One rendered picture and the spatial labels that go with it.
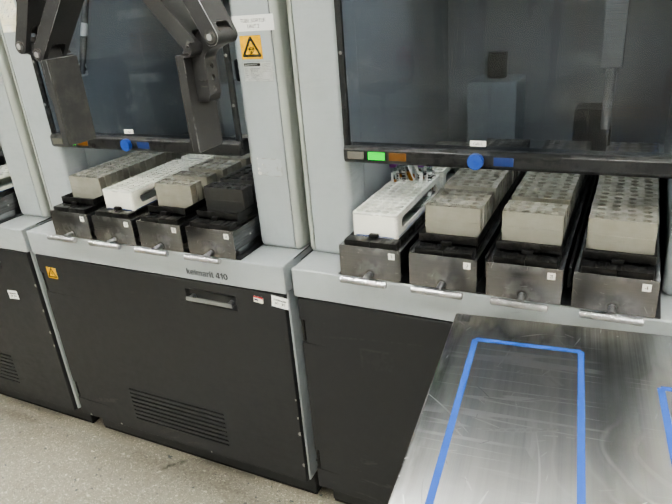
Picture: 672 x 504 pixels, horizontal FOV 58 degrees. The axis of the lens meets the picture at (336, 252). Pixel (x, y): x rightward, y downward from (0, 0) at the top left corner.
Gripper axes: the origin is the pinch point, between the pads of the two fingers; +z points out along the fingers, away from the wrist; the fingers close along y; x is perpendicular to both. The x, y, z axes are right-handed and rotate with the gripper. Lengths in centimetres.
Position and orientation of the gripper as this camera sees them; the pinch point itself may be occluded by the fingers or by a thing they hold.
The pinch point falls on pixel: (137, 131)
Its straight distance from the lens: 52.3
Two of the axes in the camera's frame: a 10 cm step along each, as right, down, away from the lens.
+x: 4.3, -4.0, 8.1
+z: 0.8, 9.1, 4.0
